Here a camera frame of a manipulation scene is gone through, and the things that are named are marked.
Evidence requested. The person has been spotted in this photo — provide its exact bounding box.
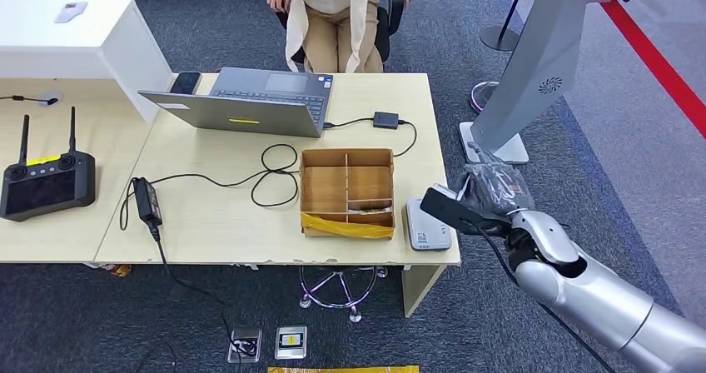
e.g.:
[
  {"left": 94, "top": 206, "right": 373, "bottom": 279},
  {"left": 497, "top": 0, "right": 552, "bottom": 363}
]
[{"left": 266, "top": 0, "right": 420, "bottom": 74}]

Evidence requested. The thin black usb cable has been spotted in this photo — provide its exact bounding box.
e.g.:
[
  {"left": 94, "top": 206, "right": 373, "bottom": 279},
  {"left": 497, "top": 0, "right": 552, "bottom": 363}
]
[
  {"left": 322, "top": 117, "right": 375, "bottom": 131},
  {"left": 392, "top": 118, "right": 419, "bottom": 158}
]

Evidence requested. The red barrier belt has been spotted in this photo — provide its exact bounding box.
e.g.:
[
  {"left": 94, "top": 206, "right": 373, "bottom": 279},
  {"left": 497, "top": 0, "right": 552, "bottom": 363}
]
[{"left": 599, "top": 0, "right": 706, "bottom": 140}]

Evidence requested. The thin black desk cable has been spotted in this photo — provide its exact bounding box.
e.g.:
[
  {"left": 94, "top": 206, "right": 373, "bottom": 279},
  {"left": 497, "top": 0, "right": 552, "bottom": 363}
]
[{"left": 0, "top": 95, "right": 59, "bottom": 107}]

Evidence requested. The black office chair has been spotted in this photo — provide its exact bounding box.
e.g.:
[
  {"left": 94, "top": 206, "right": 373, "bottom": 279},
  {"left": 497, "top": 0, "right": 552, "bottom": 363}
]
[{"left": 276, "top": 0, "right": 406, "bottom": 66}]

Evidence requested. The grey laptop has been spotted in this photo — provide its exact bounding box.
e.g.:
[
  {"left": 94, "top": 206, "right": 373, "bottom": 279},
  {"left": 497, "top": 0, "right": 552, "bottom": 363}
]
[{"left": 137, "top": 67, "right": 334, "bottom": 139}]

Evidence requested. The looped black adapter cable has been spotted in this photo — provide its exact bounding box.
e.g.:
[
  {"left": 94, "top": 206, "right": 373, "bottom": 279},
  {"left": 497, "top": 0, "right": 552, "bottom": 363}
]
[{"left": 118, "top": 143, "right": 300, "bottom": 232}]

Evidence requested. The open floor socket box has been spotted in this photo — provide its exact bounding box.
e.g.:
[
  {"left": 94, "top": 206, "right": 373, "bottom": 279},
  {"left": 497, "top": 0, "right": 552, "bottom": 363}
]
[{"left": 227, "top": 329, "right": 263, "bottom": 365}]

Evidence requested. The brown cardboard divider box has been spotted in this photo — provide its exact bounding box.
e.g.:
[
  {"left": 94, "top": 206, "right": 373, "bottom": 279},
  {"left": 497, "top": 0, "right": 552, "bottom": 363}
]
[{"left": 298, "top": 147, "right": 396, "bottom": 241}]

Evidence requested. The black remote controller with antennas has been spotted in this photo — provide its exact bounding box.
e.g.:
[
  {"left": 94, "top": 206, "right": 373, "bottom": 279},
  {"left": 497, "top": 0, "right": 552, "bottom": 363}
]
[{"left": 0, "top": 107, "right": 97, "bottom": 222}]

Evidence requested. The black smartphone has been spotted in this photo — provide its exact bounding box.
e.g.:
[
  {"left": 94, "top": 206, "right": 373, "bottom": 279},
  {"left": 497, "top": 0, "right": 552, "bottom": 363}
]
[{"left": 169, "top": 72, "right": 201, "bottom": 96}]

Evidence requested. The grey kiosk stand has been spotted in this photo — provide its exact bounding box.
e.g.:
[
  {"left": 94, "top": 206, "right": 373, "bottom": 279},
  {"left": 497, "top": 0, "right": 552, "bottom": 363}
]
[{"left": 459, "top": 0, "right": 634, "bottom": 167}]

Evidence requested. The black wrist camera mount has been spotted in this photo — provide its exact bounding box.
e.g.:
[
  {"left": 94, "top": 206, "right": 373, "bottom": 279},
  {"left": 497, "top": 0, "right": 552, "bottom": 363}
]
[{"left": 420, "top": 184, "right": 513, "bottom": 238}]

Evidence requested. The beige desk leg panel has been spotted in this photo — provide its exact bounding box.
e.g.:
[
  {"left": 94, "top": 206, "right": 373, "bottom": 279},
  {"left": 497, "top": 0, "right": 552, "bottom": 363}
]
[{"left": 401, "top": 264, "right": 445, "bottom": 319}]

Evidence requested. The black mains cable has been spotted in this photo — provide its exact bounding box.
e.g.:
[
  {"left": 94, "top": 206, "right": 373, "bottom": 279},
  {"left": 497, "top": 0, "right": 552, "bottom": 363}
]
[{"left": 147, "top": 221, "right": 261, "bottom": 358}]

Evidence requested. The silver floor socket plate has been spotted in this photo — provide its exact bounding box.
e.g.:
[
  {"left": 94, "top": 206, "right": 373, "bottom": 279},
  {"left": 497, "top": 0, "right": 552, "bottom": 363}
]
[{"left": 274, "top": 326, "right": 308, "bottom": 361}]

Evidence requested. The black stanchion post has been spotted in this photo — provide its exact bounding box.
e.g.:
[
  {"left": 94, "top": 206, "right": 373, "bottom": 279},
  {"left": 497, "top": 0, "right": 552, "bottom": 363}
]
[{"left": 478, "top": 0, "right": 530, "bottom": 52}]

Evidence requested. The white counter block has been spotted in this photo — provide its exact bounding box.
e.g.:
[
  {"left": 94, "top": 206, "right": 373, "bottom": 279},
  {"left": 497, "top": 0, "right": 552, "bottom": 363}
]
[{"left": 0, "top": 0, "right": 174, "bottom": 123}]

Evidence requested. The yellow floor tape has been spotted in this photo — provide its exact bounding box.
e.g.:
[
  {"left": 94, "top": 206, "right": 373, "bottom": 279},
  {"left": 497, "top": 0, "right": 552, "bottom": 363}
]
[{"left": 267, "top": 365, "right": 420, "bottom": 373}]

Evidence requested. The chrome stool base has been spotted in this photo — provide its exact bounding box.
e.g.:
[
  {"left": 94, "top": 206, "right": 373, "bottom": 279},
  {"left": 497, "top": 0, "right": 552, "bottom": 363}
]
[{"left": 298, "top": 266, "right": 389, "bottom": 324}]

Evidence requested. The grey white card reader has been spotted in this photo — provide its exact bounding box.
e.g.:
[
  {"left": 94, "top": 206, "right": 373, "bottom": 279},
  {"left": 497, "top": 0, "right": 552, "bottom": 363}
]
[{"left": 405, "top": 196, "right": 454, "bottom": 252}]

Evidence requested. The black power adapter brick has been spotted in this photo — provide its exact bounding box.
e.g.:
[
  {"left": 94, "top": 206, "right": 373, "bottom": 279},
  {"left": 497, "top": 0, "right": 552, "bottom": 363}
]
[{"left": 132, "top": 177, "right": 163, "bottom": 228}]

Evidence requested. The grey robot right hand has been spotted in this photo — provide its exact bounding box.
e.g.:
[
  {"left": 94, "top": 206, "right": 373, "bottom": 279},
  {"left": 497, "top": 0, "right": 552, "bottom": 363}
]
[{"left": 452, "top": 144, "right": 537, "bottom": 221}]

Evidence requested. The small white flat device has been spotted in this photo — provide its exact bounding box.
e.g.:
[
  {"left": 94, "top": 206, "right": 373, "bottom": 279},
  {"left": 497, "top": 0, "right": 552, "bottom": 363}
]
[{"left": 53, "top": 1, "right": 88, "bottom": 25}]

